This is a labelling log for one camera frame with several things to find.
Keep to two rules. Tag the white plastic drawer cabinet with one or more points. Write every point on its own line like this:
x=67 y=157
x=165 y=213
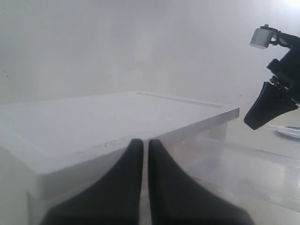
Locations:
x=52 y=150

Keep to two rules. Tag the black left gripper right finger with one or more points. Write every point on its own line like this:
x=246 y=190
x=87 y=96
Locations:
x=177 y=199

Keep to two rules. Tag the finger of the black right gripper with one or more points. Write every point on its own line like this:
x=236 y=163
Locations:
x=264 y=109
x=284 y=104

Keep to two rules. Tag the clear drawer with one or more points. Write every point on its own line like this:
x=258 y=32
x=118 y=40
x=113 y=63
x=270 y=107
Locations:
x=261 y=165

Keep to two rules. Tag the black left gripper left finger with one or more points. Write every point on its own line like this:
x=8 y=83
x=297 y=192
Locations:
x=112 y=200

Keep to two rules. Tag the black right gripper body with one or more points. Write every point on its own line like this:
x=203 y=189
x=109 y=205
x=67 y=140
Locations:
x=286 y=71

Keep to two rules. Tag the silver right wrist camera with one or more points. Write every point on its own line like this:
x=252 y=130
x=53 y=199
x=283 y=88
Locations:
x=264 y=36

